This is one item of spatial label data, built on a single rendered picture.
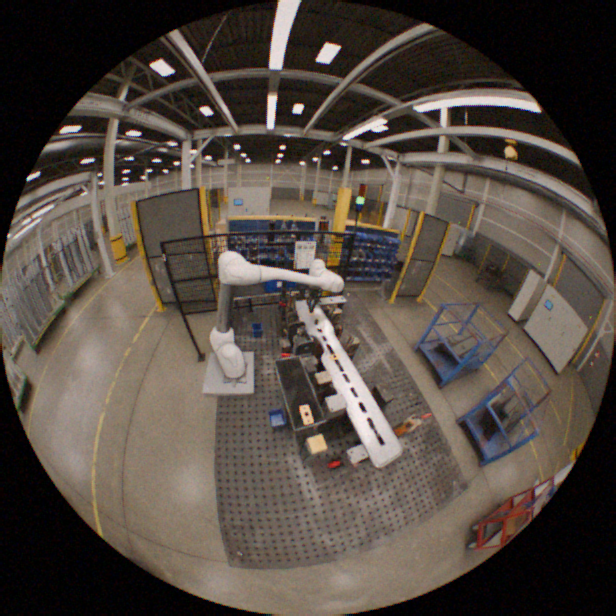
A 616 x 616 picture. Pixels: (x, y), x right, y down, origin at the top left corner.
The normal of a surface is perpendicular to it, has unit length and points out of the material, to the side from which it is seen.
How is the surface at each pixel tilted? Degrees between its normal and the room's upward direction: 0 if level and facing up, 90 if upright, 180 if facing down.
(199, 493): 0
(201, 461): 0
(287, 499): 0
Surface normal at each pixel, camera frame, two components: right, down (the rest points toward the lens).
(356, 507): 0.10, -0.80
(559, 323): -0.97, 0.04
